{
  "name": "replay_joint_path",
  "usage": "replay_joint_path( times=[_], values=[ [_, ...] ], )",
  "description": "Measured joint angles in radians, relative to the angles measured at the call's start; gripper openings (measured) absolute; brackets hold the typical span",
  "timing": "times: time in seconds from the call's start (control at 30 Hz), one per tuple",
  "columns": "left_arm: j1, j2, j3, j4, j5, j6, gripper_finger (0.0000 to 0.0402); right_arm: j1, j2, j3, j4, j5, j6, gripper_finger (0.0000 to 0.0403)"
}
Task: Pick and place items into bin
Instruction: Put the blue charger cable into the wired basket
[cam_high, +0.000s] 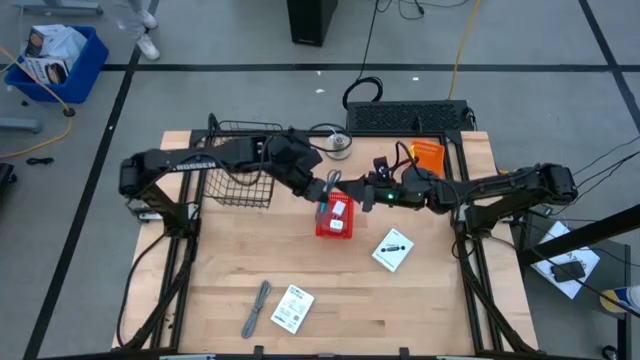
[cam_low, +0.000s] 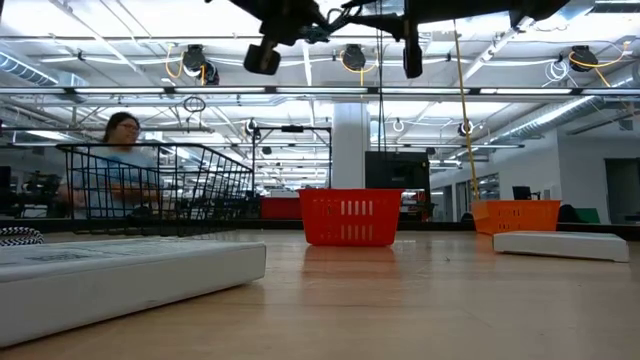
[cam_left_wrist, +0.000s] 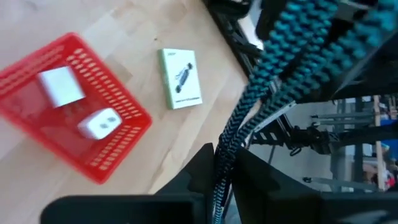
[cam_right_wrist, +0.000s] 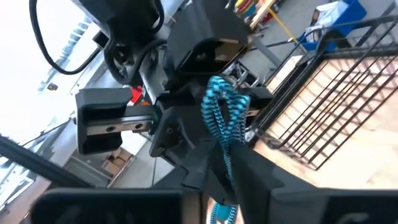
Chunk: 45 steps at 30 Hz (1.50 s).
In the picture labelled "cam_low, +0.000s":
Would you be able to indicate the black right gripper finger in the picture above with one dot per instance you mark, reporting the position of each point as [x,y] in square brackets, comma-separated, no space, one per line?
[262,60]
[413,50]

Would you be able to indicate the large white printed box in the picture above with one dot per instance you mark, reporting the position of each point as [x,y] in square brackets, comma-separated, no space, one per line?
[125,285]

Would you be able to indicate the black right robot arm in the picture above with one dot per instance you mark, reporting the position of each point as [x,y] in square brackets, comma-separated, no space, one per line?
[475,7]

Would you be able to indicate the red storage bin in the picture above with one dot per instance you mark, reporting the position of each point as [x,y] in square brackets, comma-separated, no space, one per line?
[280,207]

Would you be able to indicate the white building column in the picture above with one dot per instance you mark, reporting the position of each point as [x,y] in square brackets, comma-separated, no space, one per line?
[350,145]

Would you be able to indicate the person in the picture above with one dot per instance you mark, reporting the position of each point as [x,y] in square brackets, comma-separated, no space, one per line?
[122,130]

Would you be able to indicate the red plastic slotted basket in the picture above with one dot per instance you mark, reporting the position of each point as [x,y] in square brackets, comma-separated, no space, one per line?
[320,220]

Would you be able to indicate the black computer monitor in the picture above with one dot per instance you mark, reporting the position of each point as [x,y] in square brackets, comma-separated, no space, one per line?
[521,193]

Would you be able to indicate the black background frame rig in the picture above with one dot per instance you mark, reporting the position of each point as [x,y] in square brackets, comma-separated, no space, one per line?
[292,128]

